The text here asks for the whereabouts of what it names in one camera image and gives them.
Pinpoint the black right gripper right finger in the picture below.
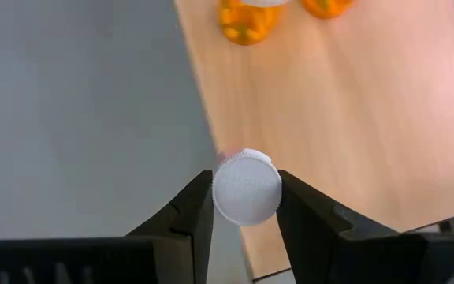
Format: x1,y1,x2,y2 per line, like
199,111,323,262
276,169,425,284

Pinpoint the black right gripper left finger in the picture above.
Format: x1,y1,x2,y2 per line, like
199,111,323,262
126,169,215,284

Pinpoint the pink medicine bottle white cap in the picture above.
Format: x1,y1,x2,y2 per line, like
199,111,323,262
210,148,283,227

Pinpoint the orange medicine bottle white cap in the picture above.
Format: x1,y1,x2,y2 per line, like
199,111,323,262
300,0,356,21
217,0,291,47

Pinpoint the wooden shelf with black frame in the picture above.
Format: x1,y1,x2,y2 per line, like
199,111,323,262
173,0,454,282

